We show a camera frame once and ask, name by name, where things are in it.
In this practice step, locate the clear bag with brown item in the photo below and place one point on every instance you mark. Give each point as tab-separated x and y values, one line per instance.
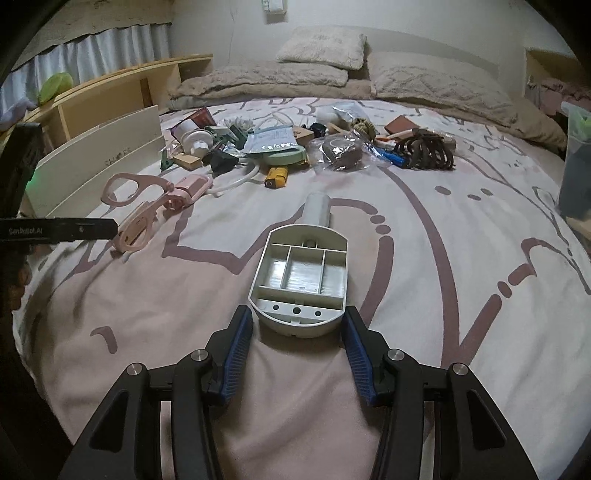
341	154

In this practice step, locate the long quilted beige pillow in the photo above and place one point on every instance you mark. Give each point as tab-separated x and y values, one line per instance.
272	76

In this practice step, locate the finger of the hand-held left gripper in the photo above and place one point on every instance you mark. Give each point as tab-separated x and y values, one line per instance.
60	229

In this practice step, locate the blue and white pouch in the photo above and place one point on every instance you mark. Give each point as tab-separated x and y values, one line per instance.
270	138

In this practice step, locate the beige blanket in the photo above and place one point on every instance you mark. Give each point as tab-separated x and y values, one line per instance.
531	120

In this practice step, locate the white round plug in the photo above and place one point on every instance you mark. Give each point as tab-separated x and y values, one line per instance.
198	138

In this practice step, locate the wooden shelf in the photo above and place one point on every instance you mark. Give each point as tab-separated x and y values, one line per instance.
115	97

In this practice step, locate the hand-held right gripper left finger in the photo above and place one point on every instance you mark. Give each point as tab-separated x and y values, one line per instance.
238	350

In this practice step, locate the green clips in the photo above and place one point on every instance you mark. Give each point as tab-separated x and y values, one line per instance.
238	134

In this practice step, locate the small wooden block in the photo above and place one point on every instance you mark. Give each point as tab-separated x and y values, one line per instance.
187	160

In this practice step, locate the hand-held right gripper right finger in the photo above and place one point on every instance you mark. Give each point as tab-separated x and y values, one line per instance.
358	360

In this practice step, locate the brown leather pouch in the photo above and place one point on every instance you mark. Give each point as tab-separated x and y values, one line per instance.
398	124

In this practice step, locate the pile of clothes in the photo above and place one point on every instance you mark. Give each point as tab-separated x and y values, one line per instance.
554	92

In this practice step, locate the green plush toy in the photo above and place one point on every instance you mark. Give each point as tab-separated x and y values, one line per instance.
54	86

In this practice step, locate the fluffy beige pillow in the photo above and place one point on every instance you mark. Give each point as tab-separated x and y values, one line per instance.
323	46

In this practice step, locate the rabbit printed bed sheet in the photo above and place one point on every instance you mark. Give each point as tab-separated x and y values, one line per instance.
461	277

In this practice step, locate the clear plastic bin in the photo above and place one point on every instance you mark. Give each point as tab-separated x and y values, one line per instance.
575	152

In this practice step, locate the green round case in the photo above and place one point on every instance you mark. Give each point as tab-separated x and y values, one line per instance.
286	159

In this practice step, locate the wide quilted beige pillow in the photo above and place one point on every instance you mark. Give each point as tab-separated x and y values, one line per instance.
434	81

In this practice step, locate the dark red box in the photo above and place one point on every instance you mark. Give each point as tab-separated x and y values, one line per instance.
198	117

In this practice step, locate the pale blue curtain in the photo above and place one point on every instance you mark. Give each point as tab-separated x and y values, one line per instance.
115	55

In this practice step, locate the white cardboard box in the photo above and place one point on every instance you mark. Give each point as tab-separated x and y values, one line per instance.
92	161

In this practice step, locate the pink scissors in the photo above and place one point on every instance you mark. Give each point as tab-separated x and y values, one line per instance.
138	210

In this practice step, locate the white headboard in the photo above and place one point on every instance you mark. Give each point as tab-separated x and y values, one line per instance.
438	46

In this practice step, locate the beige printed valance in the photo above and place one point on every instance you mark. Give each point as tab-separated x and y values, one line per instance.
92	18

